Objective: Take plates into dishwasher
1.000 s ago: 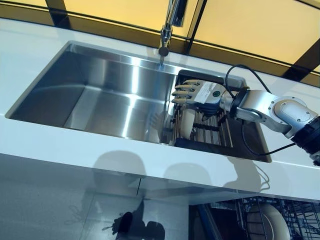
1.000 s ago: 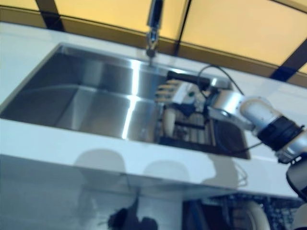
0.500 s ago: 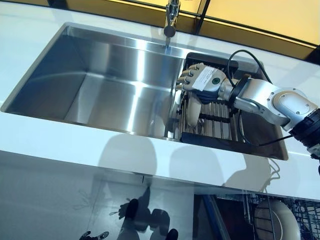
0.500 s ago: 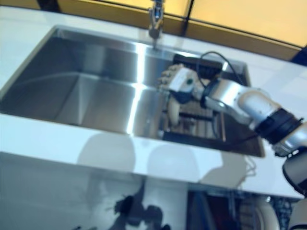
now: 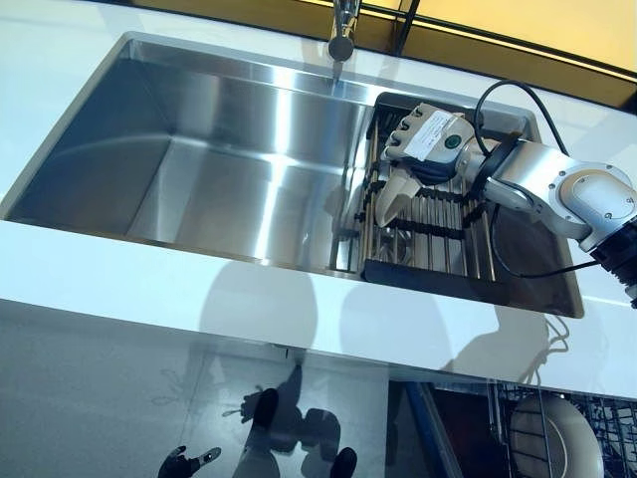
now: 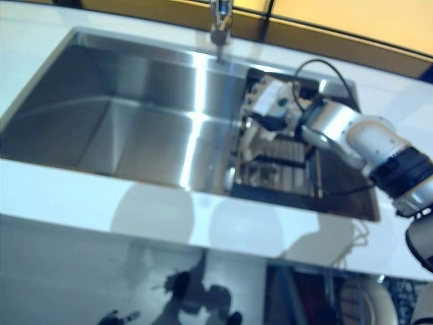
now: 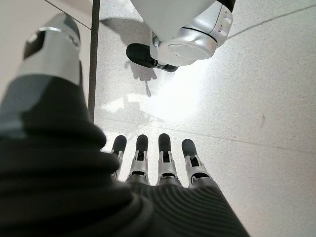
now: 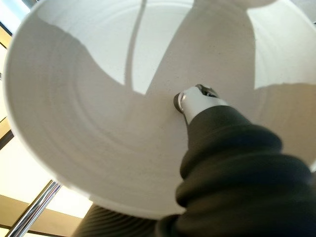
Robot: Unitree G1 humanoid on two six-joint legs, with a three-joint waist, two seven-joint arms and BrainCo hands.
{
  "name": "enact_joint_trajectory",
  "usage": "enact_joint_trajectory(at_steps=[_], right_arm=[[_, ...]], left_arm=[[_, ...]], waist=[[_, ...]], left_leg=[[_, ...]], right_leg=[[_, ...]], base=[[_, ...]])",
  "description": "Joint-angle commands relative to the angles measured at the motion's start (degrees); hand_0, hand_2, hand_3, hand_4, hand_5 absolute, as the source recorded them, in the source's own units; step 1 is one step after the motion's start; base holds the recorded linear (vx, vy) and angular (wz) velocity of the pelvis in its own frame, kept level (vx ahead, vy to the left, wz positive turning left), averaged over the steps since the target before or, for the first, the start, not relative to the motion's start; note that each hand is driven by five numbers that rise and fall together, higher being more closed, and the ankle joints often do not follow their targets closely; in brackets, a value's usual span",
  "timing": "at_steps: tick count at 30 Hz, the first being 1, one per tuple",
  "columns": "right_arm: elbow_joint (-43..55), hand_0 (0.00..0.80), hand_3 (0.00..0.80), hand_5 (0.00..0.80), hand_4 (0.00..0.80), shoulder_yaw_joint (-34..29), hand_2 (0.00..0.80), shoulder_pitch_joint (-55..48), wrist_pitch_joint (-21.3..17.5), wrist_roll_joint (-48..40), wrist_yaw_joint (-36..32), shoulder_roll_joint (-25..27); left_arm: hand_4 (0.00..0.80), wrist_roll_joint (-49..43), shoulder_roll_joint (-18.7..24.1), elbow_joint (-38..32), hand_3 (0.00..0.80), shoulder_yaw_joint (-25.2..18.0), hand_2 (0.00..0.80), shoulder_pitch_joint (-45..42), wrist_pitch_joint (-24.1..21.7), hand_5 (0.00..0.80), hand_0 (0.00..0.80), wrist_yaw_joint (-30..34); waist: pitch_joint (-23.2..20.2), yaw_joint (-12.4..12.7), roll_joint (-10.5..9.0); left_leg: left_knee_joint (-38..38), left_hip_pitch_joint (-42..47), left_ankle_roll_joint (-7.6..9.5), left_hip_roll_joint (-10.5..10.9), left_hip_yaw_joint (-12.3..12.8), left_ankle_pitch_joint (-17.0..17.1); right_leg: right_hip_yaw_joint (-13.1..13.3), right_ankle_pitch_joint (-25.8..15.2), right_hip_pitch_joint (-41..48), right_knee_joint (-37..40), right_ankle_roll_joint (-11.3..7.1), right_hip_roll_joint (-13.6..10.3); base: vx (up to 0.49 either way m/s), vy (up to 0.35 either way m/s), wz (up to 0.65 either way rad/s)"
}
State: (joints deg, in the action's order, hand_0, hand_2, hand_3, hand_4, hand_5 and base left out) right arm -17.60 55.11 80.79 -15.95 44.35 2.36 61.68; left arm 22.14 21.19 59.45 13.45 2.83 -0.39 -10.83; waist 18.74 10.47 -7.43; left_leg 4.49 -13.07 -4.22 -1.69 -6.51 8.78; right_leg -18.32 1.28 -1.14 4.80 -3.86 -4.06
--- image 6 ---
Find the right robot hand black glove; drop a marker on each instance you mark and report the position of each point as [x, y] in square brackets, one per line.
[270, 98]

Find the deep beige plate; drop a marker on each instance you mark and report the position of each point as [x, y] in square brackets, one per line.
[375, 301]

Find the built-in dishwasher with open door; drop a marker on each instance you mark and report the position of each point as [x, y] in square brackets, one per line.
[304, 298]

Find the black sink dish rack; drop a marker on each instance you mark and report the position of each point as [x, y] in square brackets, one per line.
[287, 155]

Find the chrome kitchen faucet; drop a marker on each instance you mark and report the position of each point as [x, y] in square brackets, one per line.
[221, 20]

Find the stainless steel sink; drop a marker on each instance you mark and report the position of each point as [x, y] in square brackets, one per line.
[135, 135]

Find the glossy white base cabinet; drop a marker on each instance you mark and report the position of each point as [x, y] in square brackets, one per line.
[67, 271]

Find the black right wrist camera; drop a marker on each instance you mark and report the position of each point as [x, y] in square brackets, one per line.
[270, 123]

